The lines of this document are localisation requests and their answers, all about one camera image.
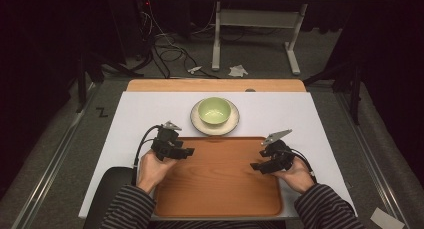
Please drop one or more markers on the cream plate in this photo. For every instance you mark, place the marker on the cream plate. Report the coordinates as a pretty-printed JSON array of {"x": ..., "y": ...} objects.
[{"x": 230, "y": 124}]

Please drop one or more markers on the white metal desk frame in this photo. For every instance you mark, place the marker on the white metal desk frame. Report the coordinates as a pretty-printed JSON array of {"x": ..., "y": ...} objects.
[{"x": 256, "y": 18}]

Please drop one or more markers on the white board table cover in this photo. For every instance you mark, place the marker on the white board table cover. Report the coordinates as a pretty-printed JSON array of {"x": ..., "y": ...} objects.
[{"x": 140, "y": 112}]

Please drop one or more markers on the crumpled white paper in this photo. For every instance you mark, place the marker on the crumpled white paper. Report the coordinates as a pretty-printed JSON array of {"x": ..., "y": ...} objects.
[{"x": 238, "y": 71}]

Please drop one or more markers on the person's right hand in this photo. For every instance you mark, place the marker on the person's right hand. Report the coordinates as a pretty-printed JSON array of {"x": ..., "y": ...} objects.
[{"x": 298, "y": 177}]

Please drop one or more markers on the small white plug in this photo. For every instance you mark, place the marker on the small white plug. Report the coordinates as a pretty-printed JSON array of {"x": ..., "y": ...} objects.
[{"x": 194, "y": 69}]

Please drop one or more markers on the wooden tray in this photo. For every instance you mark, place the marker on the wooden tray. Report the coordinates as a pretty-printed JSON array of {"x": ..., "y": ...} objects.
[{"x": 216, "y": 179}]

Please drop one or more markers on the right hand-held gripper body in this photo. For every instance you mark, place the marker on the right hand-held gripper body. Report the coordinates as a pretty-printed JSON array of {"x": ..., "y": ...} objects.
[{"x": 280, "y": 154}]

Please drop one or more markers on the black stand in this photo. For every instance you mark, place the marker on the black stand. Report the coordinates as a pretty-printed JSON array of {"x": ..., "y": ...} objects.
[
  {"x": 87, "y": 72},
  {"x": 350, "y": 79}
]

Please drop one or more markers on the person's left hand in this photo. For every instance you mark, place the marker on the person's left hand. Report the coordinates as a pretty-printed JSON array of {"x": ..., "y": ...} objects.
[{"x": 154, "y": 172}]

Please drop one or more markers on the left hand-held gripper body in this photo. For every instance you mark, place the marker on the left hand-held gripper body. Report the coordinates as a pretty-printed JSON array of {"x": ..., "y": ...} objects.
[{"x": 165, "y": 144}]

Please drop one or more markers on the wooden table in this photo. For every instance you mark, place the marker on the wooden table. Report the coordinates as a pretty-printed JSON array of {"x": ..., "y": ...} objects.
[{"x": 200, "y": 85}]

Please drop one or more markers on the white paper sheet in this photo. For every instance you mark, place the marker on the white paper sheet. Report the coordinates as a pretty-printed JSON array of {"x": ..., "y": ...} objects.
[{"x": 386, "y": 219}]

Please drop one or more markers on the black chair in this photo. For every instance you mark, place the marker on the black chair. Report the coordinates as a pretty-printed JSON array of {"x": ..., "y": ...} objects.
[{"x": 110, "y": 185}]

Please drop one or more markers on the metal floor rail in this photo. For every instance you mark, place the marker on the metal floor rail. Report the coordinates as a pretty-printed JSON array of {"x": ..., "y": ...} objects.
[
  {"x": 370, "y": 155},
  {"x": 56, "y": 159}
]

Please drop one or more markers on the green bowl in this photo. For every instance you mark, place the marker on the green bowl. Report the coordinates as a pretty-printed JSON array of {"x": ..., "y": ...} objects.
[{"x": 214, "y": 110}]

